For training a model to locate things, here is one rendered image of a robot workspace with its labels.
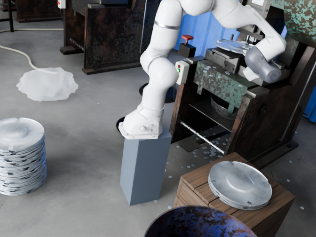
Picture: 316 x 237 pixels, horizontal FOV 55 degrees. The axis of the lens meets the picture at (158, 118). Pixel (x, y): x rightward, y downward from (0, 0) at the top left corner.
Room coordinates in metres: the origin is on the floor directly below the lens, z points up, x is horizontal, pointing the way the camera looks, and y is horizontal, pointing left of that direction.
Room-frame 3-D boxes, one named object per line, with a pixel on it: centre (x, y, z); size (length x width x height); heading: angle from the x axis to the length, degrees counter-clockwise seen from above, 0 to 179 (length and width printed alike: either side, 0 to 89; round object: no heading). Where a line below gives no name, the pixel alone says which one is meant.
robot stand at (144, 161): (1.30, 0.04, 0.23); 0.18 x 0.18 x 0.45; 29
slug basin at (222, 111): (1.89, -0.49, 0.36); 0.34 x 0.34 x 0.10
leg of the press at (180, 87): (2.18, -0.40, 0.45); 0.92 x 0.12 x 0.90; 135
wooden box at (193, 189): (1.10, -0.43, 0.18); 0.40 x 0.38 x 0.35; 133
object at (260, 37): (1.89, -0.50, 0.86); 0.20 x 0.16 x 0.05; 45
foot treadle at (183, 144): (1.79, -0.40, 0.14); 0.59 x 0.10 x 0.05; 135
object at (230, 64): (1.77, -0.37, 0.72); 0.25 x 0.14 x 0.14; 135
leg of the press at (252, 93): (1.80, -0.78, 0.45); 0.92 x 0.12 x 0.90; 135
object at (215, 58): (1.89, -0.49, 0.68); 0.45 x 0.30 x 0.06; 45
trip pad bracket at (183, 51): (1.95, -0.11, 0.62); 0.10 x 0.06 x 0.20; 45
